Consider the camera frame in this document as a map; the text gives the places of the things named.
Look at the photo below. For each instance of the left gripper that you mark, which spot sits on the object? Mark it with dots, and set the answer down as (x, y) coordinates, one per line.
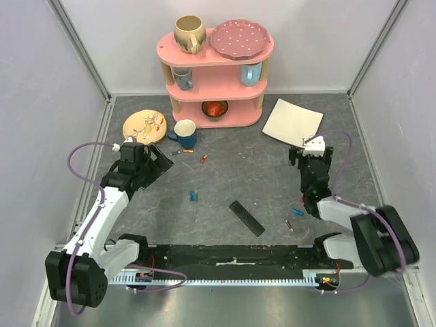
(161, 165)

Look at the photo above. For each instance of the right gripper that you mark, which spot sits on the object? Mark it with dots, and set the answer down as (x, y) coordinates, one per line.
(310, 159)

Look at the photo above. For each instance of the black remote control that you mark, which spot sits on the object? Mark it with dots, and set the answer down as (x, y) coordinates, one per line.
(247, 218)

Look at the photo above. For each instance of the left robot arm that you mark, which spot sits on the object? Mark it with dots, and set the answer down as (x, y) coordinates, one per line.
(79, 274)

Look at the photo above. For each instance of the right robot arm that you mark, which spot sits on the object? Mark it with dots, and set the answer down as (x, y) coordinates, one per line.
(380, 240)

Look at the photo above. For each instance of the white square plate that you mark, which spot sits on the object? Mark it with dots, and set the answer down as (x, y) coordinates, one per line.
(292, 124)

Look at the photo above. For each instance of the dark blue mug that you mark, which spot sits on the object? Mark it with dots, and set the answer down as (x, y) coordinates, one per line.
(184, 133)

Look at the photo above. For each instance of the yellow bird-pattern plate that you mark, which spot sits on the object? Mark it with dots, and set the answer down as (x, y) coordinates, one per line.
(146, 126)

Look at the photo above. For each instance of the red battery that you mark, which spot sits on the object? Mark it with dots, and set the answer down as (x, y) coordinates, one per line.
(203, 159)

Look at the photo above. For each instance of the light blue battery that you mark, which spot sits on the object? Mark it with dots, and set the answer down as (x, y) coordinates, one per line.
(297, 212)

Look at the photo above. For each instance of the grey pink-tip battery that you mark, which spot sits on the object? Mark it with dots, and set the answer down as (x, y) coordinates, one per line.
(289, 225)

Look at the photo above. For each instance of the red cup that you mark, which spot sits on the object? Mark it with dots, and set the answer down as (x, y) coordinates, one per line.
(215, 108)

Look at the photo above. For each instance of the dark patterned bowl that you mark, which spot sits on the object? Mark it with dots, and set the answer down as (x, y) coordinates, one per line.
(214, 118)

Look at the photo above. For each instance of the pink three-tier shelf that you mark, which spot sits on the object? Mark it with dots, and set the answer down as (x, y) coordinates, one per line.
(214, 78)

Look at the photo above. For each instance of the light blue mug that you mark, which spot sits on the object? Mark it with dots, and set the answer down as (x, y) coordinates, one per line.
(250, 74)

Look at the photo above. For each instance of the grey-blue mug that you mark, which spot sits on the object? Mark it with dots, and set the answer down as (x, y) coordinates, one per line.
(183, 77)

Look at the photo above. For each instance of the pink dotted plate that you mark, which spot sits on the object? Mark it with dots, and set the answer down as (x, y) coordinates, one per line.
(239, 39)

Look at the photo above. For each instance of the beige ceramic mug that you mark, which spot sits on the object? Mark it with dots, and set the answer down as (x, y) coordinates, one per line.
(190, 34)

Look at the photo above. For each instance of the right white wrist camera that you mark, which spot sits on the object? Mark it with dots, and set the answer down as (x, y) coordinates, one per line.
(315, 146)

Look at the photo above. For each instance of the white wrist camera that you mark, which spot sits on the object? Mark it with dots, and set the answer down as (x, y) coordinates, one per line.
(127, 143)
(315, 146)

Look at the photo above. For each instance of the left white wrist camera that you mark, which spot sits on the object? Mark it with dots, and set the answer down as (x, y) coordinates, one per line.
(127, 143)

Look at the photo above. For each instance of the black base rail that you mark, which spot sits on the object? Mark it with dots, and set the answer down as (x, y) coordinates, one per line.
(240, 262)

